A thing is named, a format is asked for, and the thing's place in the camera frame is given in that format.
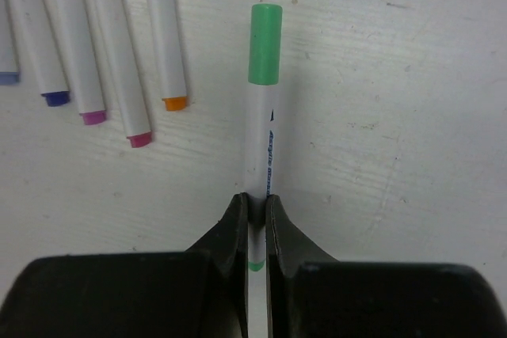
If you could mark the magenta marker pen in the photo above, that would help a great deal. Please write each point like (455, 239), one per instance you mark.
(70, 24)

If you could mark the light green marker pen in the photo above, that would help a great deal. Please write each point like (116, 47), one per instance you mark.
(262, 100)

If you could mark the light blue marker pen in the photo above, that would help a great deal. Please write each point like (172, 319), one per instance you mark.
(10, 73)

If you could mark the pink marker pen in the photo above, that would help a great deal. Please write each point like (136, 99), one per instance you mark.
(124, 71)

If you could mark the dark orange marker pen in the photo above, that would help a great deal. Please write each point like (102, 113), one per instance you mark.
(168, 54)

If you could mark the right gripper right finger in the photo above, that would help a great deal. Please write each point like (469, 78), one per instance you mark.
(312, 294)

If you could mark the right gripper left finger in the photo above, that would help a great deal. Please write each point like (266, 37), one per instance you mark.
(198, 292)

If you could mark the dark purple marker pen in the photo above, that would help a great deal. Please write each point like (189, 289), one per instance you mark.
(33, 24)

